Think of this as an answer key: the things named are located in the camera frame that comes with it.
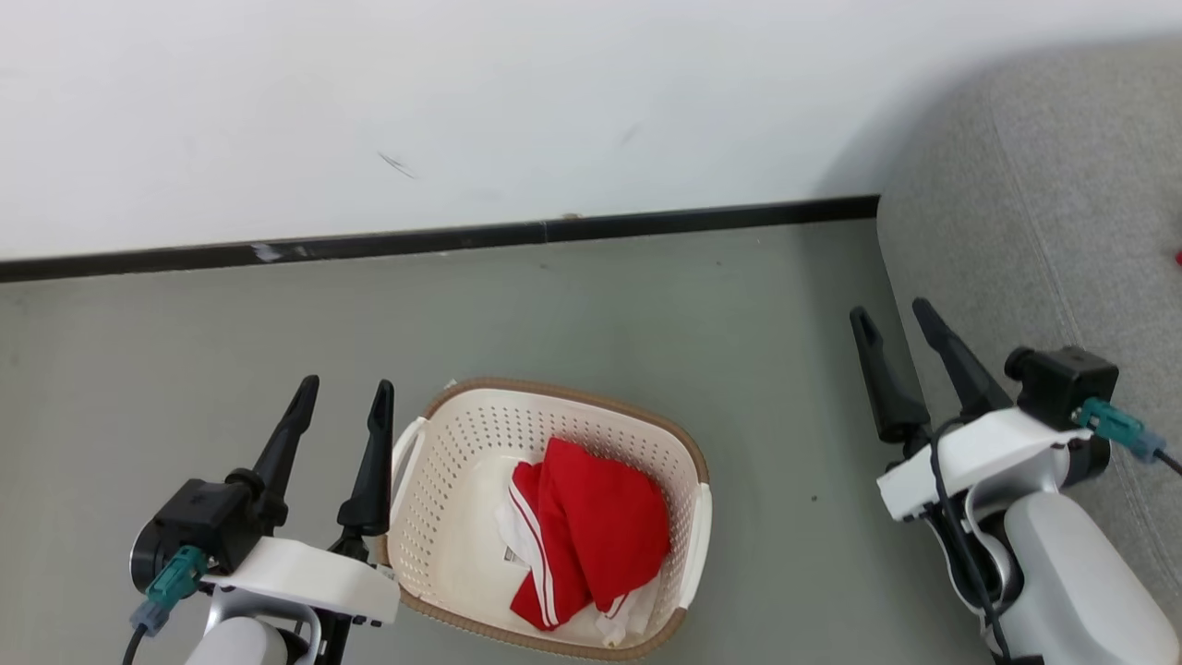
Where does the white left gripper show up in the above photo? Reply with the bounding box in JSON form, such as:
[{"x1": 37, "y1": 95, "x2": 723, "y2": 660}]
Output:
[{"x1": 199, "y1": 374, "x2": 401, "y2": 629}]

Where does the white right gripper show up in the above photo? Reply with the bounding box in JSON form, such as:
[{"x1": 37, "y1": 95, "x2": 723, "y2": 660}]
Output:
[{"x1": 850, "y1": 296, "x2": 1095, "y2": 524}]

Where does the red white striped fleece garment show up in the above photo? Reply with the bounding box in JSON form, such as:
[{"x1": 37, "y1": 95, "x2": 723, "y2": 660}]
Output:
[{"x1": 494, "y1": 437, "x2": 672, "y2": 648}]

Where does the cream perforated plastic laundry basket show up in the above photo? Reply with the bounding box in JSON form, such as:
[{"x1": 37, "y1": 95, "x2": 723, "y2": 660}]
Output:
[{"x1": 374, "y1": 377, "x2": 713, "y2": 662}]

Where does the grey fabric sofa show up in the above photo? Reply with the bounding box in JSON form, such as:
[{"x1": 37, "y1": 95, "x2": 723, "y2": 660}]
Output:
[{"x1": 875, "y1": 37, "x2": 1182, "y2": 638}]

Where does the dark grey baseboard strip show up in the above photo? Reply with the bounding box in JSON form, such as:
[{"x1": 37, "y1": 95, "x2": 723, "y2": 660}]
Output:
[{"x1": 0, "y1": 194, "x2": 880, "y2": 284}]

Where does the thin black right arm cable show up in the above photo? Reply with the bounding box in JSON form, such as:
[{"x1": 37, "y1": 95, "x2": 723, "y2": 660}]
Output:
[{"x1": 926, "y1": 417, "x2": 1017, "y2": 665}]

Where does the right camera cable teal connector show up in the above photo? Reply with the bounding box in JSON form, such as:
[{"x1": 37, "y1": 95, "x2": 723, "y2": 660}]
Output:
[{"x1": 1075, "y1": 397, "x2": 1182, "y2": 478}]

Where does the camera cable teal connector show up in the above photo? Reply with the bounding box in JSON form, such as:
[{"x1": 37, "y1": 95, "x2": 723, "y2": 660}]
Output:
[
  {"x1": 122, "y1": 544, "x2": 211, "y2": 665},
  {"x1": 1075, "y1": 397, "x2": 1182, "y2": 478}
]

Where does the left camera cable teal connector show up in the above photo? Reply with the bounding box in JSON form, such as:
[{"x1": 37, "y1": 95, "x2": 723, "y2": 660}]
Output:
[{"x1": 122, "y1": 544, "x2": 211, "y2": 665}]

